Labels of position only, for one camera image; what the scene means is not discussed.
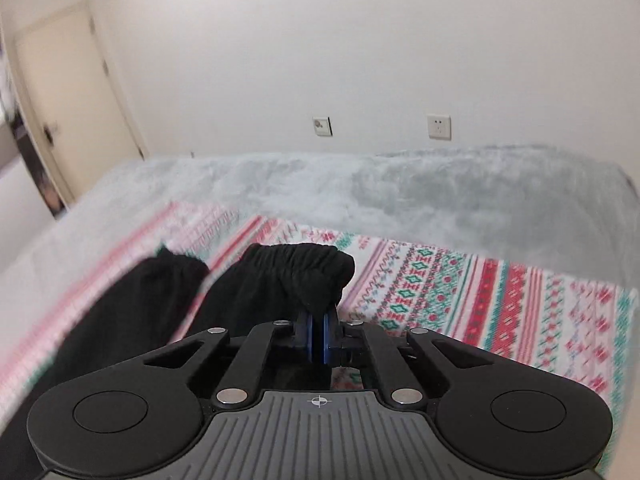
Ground black pants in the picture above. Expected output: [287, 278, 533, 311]
[1, 244, 356, 479]

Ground cream bedroom door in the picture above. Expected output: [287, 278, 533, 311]
[14, 2, 144, 200]

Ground red green patterned blanket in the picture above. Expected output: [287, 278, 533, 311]
[1, 204, 638, 479]

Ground grey fluffy bed cover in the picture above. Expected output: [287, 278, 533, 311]
[0, 143, 640, 293]

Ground white wall socket left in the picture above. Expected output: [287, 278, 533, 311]
[314, 117, 333, 136]

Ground white wall socket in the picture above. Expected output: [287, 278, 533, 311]
[427, 115, 451, 141]
[314, 117, 333, 136]

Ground white wall socket right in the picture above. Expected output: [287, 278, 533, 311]
[427, 115, 451, 141]

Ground black door handle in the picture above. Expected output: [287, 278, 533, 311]
[42, 122, 58, 146]

